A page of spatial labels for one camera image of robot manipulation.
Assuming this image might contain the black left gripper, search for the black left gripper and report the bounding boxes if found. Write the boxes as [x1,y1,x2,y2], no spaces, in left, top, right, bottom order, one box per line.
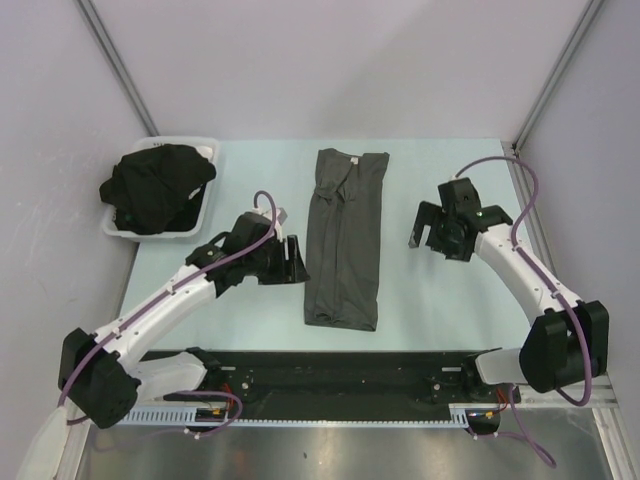
[245,235,310,285]

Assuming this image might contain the dark grey t shirt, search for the dark grey t shirt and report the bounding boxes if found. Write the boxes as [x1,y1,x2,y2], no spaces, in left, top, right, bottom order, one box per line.
[303,148,390,332]

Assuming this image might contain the white t shirt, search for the white t shirt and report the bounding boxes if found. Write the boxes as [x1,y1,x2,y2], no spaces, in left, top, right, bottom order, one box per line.
[188,146,215,200]

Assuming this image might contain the black t shirt pile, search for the black t shirt pile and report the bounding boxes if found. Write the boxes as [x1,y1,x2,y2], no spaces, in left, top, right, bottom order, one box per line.
[99,144,217,235]

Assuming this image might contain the white plastic laundry bin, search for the white plastic laundry bin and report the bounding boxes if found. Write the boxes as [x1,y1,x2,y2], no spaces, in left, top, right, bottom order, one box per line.
[102,136,221,242]

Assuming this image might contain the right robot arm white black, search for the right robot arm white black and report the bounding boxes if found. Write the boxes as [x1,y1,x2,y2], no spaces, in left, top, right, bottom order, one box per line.
[408,178,609,401]

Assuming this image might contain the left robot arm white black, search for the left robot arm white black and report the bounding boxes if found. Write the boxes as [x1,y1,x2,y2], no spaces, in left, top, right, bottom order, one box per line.
[58,208,309,429]

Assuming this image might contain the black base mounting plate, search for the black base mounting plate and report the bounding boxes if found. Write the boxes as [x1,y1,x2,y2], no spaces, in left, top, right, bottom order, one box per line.
[142,349,522,407]

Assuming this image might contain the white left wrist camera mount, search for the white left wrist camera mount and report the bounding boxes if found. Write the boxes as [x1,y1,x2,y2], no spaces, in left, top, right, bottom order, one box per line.
[252,207,288,239]

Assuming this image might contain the light blue cable duct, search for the light blue cable duct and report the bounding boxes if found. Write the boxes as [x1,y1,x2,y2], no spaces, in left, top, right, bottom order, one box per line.
[118,406,469,429]

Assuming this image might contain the aluminium front frame rail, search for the aluminium front frame rail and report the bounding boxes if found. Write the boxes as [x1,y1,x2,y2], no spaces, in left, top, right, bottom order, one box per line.
[72,372,616,409]

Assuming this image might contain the aluminium right corner post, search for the aluminium right corner post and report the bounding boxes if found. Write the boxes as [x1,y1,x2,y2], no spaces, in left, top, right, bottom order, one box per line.
[511,0,608,155]

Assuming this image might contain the aluminium corner post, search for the aluminium corner post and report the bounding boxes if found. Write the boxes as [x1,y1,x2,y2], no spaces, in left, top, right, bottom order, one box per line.
[73,0,160,137]
[511,0,608,155]

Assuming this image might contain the aluminium left corner post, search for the aluminium left corner post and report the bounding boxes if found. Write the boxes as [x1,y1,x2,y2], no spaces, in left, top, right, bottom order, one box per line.
[73,0,160,137]

